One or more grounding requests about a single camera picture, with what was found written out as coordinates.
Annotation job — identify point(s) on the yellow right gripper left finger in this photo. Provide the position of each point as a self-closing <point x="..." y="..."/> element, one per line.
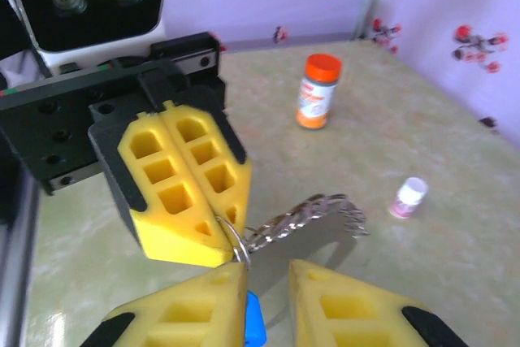
<point x="195" y="314"/>

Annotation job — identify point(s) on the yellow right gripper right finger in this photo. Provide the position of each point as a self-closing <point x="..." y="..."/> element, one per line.
<point x="349" y="314"/>

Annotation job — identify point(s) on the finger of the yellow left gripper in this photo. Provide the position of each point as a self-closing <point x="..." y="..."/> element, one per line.
<point x="162" y="233"/>
<point x="235" y="184"/>

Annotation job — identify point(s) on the blue key tag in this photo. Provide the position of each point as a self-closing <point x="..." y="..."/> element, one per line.
<point x="254" y="318"/>

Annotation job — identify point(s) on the metal key organizer plate with rings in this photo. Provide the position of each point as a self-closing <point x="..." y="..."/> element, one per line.
<point x="292" y="249"/>

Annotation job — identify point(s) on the orange pill bottle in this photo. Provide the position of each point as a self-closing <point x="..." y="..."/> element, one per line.
<point x="317" y="95"/>

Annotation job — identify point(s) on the small white bottle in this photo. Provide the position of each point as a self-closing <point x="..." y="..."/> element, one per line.
<point x="408" y="198"/>

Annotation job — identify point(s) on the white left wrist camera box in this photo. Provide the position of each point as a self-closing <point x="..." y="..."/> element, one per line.
<point x="93" y="1"/>

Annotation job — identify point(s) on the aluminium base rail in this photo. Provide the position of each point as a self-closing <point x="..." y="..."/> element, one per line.
<point x="18" y="282"/>

